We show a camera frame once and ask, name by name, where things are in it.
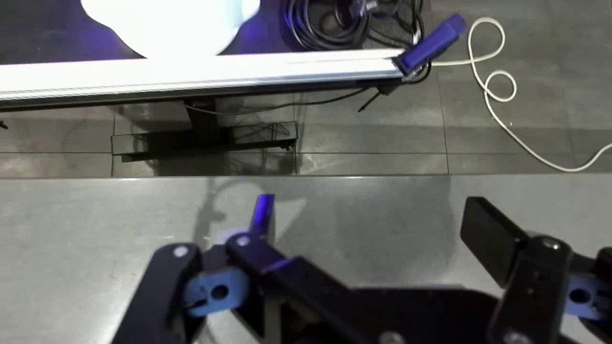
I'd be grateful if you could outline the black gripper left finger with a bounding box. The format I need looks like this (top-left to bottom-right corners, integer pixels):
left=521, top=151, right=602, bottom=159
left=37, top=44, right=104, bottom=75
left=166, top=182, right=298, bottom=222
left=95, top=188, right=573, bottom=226
left=112, top=191, right=349, bottom=344

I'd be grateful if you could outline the blue marker pen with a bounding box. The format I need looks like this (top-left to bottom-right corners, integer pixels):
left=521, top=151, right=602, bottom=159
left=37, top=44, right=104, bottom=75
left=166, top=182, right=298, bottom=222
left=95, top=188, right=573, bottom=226
left=391, top=14, right=468, bottom=77

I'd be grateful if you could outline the white cable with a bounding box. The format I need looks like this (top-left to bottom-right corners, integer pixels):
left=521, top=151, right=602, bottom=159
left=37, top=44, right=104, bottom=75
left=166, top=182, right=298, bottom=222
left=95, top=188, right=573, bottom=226
left=431, top=16, right=612, bottom=176

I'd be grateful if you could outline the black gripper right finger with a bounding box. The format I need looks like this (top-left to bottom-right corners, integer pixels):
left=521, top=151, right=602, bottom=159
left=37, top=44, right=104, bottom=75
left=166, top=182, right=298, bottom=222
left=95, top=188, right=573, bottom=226
left=458, top=195, right=612, bottom=344

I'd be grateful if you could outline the black cable bundle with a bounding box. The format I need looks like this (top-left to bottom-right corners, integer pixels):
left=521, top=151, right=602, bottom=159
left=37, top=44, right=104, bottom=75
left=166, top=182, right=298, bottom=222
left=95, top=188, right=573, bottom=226
left=282, top=0, right=426, bottom=54

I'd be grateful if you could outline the white metal rail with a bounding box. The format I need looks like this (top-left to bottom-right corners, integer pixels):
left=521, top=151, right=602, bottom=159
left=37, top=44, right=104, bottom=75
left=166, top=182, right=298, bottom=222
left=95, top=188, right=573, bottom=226
left=0, top=46, right=409, bottom=109

